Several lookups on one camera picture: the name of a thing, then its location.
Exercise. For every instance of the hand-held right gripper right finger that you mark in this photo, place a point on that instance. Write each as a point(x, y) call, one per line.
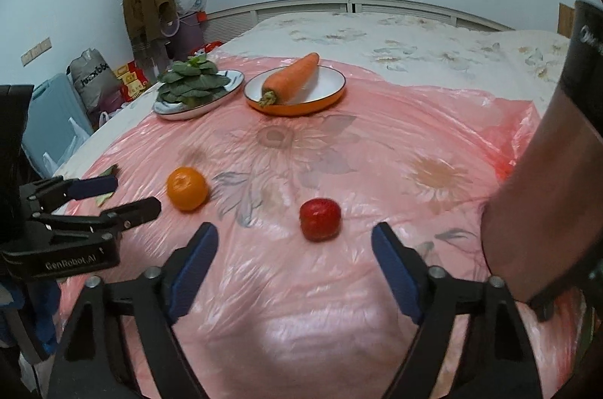
point(395, 271)

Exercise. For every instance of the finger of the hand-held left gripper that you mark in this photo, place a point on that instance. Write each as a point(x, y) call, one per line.
point(136, 210)
point(92, 187)

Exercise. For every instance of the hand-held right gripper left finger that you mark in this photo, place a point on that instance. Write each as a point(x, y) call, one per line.
point(193, 267)

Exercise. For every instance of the tangerine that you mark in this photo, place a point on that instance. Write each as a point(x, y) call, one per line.
point(187, 188)

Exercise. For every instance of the red speckled fruit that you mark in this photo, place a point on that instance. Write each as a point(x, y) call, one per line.
point(320, 220)

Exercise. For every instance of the person's right forearm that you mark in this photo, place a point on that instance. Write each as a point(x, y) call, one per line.
point(541, 191)

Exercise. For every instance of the green leaf piece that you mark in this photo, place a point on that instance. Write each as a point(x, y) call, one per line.
point(100, 199)

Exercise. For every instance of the white plastic bag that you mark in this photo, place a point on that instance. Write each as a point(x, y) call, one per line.
point(70, 139)

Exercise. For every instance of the blue cloth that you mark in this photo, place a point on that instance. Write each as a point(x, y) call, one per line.
point(42, 323)

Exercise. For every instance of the light blue case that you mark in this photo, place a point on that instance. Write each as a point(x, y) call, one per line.
point(52, 116)

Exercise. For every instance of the grey printed bag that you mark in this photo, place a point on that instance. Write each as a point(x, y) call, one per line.
point(94, 78)

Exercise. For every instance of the yellow and red boxes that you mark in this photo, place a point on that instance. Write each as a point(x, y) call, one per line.
point(132, 83)

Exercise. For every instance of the pink plastic sheet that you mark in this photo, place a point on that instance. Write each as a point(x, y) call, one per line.
point(329, 154)

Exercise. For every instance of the green leafy vegetable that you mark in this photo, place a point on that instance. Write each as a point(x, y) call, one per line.
point(193, 85)

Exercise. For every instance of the blue rimmed white plate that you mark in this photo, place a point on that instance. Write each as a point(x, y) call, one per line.
point(233, 81)

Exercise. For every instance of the red bag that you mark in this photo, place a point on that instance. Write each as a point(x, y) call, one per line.
point(207, 48)

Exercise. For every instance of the purple bin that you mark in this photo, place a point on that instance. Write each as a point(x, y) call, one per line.
point(188, 33)

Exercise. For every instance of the orange rimmed white plate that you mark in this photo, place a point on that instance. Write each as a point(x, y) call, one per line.
point(325, 90)

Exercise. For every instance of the carrot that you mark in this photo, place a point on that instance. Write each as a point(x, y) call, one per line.
point(292, 78)

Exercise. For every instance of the floral white quilt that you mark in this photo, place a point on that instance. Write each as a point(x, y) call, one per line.
point(424, 36)

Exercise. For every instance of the wooden headboard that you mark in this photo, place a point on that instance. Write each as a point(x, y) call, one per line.
point(565, 19)

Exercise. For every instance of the wall socket strip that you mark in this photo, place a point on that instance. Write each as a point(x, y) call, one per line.
point(35, 52)

